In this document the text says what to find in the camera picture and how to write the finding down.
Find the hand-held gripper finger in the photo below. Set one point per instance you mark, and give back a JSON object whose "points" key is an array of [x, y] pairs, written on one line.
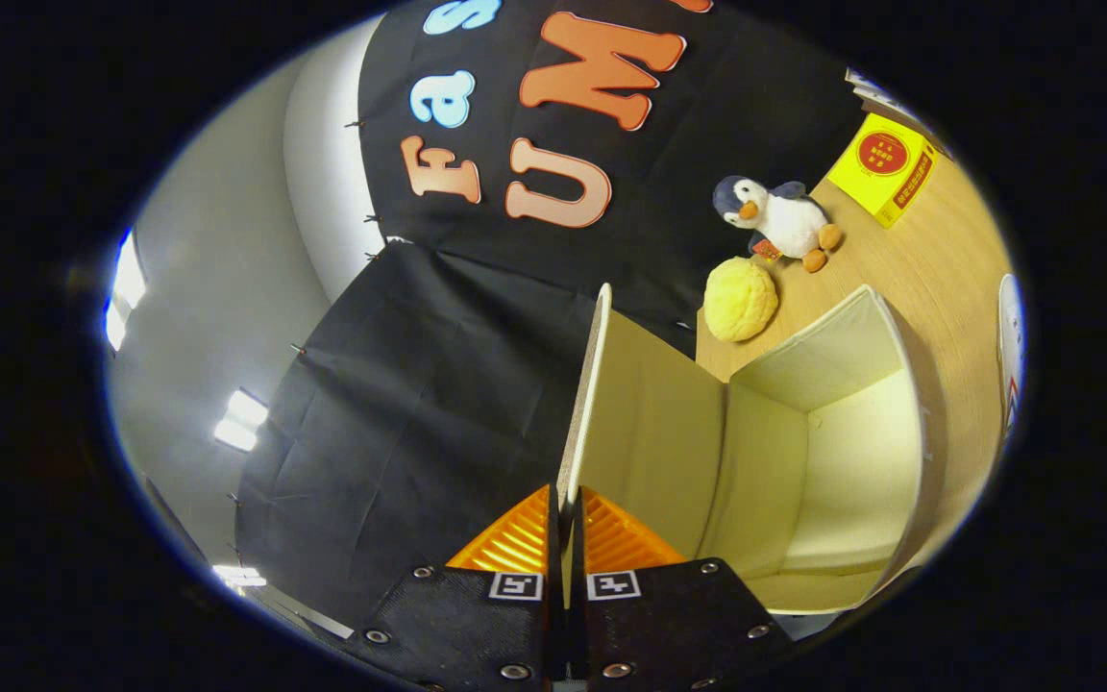
{"points": [[576, 562], [553, 562]]}

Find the beige fabric storage box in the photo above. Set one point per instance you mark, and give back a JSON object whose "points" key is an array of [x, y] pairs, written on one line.
{"points": [[851, 461]]}

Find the white canvas shoe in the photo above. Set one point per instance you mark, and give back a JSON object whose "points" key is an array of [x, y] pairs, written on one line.
{"points": [[1010, 327]]}

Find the yellow plush ball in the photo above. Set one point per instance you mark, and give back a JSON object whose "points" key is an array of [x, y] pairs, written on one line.
{"points": [[741, 300]]}

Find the ceiling light panel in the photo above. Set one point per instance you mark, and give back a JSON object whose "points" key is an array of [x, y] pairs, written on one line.
{"points": [[238, 576], [126, 288], [241, 421]]}

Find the penguin plush toy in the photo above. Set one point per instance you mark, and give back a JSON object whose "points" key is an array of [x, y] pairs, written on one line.
{"points": [[789, 223]]}

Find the yellow book with red circle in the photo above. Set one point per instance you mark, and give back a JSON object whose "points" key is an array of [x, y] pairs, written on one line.
{"points": [[885, 163]]}

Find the floral cover book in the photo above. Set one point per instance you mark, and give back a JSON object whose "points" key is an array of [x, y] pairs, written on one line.
{"points": [[875, 91]]}

